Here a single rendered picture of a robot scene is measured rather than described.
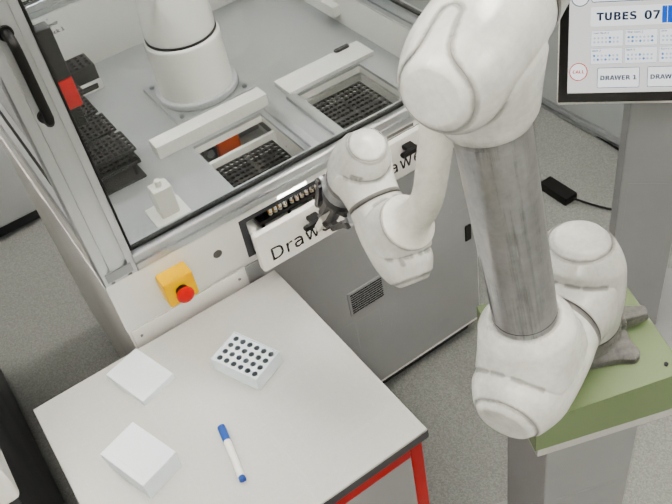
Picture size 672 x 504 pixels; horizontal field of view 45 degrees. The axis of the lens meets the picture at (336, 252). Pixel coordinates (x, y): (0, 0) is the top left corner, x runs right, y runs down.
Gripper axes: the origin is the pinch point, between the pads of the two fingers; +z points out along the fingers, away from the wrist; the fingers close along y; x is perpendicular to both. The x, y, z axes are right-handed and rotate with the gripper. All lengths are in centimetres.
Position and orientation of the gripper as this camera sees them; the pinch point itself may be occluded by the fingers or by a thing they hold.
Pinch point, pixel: (324, 221)
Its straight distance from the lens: 180.3
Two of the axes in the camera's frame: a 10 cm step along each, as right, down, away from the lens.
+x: -8.2, 4.8, -3.2
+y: -5.4, -8.3, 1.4
